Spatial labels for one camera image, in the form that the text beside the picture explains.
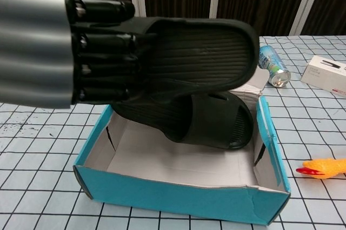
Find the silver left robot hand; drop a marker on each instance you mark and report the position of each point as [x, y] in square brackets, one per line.
[35, 46]

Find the blue drink can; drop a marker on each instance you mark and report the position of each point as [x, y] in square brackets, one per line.
[273, 68]

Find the black rubber slipper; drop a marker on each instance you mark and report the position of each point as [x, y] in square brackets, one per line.
[211, 122]
[202, 57]

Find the light blue shoe box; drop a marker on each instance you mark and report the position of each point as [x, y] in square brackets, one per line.
[162, 195]

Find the small white stapler box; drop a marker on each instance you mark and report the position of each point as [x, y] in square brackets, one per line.
[319, 76]

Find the yellow rubber chicken toy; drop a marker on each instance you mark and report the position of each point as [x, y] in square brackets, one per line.
[324, 168]

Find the grid-patterned tablecloth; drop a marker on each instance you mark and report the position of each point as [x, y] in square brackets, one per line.
[40, 146]

